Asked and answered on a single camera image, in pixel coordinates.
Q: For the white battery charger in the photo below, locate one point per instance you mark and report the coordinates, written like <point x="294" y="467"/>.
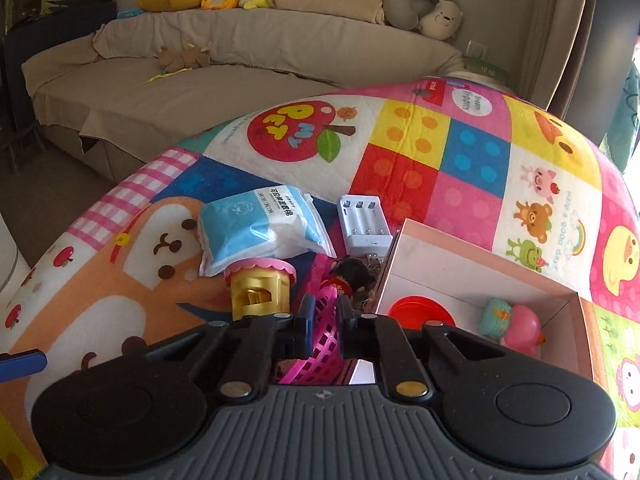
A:
<point x="364" y="227"/>

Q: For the beige sofa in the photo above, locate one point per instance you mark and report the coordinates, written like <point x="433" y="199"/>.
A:
<point x="104" y="99"/>

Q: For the pink plastic net scoop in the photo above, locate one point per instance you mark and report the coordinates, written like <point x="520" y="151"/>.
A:
<point x="325" y="363"/>

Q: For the red plastic lid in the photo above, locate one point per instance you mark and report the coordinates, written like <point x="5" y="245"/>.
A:
<point x="413" y="312"/>

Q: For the pink cardboard box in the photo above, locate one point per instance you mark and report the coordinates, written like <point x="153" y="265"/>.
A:
<point x="463" y="277"/>

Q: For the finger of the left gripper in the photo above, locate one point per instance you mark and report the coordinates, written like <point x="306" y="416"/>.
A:
<point x="20" y="363"/>

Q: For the black red keychain toy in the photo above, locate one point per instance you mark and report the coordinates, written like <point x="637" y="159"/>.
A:
<point x="356" y="279"/>

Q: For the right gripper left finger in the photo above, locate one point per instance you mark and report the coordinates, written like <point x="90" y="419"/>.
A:
<point x="259" y="343"/>

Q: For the pink gold cupcake toy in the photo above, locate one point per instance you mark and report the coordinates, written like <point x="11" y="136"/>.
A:
<point x="259" y="286"/>

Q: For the colourful cartoon play mat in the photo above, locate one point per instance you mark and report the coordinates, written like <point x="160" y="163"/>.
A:
<point x="513" y="221"/>

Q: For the small brown plush toy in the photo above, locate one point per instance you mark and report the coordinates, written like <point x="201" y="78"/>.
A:
<point x="171" y="61"/>

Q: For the blue white tissue pack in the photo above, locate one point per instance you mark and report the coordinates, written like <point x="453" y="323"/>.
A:
<point x="278" y="221"/>

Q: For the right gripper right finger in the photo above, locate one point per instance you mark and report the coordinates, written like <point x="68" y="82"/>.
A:
<point x="381" y="340"/>

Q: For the pink pig toy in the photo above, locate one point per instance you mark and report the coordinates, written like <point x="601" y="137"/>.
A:
<point x="515" y="327"/>

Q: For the yellow pillow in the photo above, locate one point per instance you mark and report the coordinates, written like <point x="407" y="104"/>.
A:
<point x="167" y="5"/>

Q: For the grey bear neck pillow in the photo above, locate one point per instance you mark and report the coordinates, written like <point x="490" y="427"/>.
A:
<point x="435" y="19"/>

